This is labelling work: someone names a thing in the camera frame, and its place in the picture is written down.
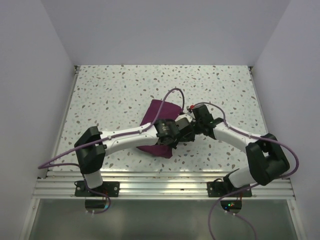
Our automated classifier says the purple cloth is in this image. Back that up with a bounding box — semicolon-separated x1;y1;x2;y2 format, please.
137;99;182;159

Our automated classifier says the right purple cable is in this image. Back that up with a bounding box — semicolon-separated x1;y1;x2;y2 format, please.
192;101;300;240

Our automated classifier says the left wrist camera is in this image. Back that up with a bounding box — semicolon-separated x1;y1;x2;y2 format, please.
175;113;193;129

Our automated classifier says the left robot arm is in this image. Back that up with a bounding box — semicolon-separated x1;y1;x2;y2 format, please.
74;117;196;197

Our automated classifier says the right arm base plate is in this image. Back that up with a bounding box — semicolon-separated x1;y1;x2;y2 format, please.
206;178;253;198

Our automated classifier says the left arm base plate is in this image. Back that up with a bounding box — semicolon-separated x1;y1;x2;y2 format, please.
74;180;120;198

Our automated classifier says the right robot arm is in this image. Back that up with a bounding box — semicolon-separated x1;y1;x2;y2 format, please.
188;103;290;197

